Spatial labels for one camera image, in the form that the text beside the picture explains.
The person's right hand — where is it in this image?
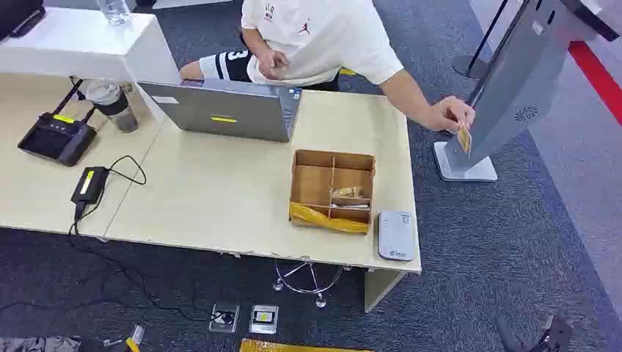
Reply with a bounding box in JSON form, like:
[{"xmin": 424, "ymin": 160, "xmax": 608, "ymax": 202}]
[{"xmin": 257, "ymin": 48, "xmax": 290, "ymax": 81}]

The person's left hand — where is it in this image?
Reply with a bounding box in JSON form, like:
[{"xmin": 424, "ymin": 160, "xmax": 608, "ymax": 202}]
[{"xmin": 421, "ymin": 95, "xmax": 477, "ymax": 133}]

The yellow printed card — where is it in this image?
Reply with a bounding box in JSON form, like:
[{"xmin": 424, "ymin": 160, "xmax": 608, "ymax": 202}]
[{"xmin": 456, "ymin": 120, "xmax": 473, "ymax": 155}]

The black pole stand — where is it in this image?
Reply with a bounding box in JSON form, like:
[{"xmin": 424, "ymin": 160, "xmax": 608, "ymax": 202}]
[{"xmin": 451, "ymin": 0, "xmax": 509, "ymax": 81}]

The person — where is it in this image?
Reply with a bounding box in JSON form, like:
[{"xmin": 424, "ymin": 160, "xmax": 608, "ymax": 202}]
[{"xmin": 178, "ymin": 0, "xmax": 405, "ymax": 93}]

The grey laptop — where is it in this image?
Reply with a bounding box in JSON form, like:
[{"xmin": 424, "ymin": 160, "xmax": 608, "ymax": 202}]
[{"xmin": 137, "ymin": 78, "xmax": 303, "ymax": 144}]

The grey kiosk stand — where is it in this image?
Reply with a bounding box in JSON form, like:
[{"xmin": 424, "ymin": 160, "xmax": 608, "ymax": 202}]
[{"xmin": 433, "ymin": 0, "xmax": 621, "ymax": 183}]

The stack of cards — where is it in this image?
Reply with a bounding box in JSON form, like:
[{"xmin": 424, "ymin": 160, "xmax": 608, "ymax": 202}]
[{"xmin": 332, "ymin": 186, "xmax": 366, "ymax": 201}]

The wooden card box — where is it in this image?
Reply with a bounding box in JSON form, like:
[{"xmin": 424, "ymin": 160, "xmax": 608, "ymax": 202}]
[{"xmin": 288, "ymin": 149, "xmax": 376, "ymax": 236}]

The clear water bottle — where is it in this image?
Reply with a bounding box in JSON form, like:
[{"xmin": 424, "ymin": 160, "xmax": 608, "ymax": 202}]
[{"xmin": 96, "ymin": 0, "xmax": 133, "ymax": 27}]

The pale desk leg panel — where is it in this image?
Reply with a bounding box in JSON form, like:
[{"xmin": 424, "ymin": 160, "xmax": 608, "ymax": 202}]
[{"xmin": 364, "ymin": 268, "xmax": 407, "ymax": 314}]

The white raised shelf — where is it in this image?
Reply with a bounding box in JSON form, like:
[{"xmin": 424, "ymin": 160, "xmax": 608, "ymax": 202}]
[{"xmin": 0, "ymin": 7, "xmax": 182, "ymax": 87}]

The black power adapter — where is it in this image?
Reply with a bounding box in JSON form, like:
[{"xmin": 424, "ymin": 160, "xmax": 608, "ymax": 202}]
[{"xmin": 70, "ymin": 166, "xmax": 111, "ymax": 206}]

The chrome stool base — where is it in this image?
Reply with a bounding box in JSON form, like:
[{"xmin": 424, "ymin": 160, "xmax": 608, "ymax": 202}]
[{"xmin": 271, "ymin": 259, "xmax": 354, "ymax": 310}]

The black router with antennas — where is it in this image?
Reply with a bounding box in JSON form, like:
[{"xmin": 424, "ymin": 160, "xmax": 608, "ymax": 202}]
[{"xmin": 17, "ymin": 78, "xmax": 98, "ymax": 168}]

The steel floor socket with plug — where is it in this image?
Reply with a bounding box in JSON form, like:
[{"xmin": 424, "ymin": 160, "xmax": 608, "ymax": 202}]
[{"xmin": 208, "ymin": 303, "xmax": 241, "ymax": 334}]

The black device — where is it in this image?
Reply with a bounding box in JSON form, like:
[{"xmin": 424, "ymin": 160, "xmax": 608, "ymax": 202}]
[{"xmin": 0, "ymin": 0, "xmax": 48, "ymax": 43}]

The yellow sheet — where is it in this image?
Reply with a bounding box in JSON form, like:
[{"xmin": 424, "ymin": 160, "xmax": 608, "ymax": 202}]
[{"xmin": 239, "ymin": 338, "xmax": 376, "ymax": 352}]

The grey cloth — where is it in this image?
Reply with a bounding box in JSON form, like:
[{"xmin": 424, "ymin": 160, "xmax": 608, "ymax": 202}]
[{"xmin": 0, "ymin": 336, "xmax": 84, "ymax": 352}]

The black adapter cable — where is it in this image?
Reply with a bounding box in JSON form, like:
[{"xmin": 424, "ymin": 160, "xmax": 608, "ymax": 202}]
[{"xmin": 67, "ymin": 155, "xmax": 147, "ymax": 238}]

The black floor cable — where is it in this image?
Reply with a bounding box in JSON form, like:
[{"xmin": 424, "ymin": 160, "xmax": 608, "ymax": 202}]
[{"xmin": 0, "ymin": 235, "xmax": 221, "ymax": 323}]

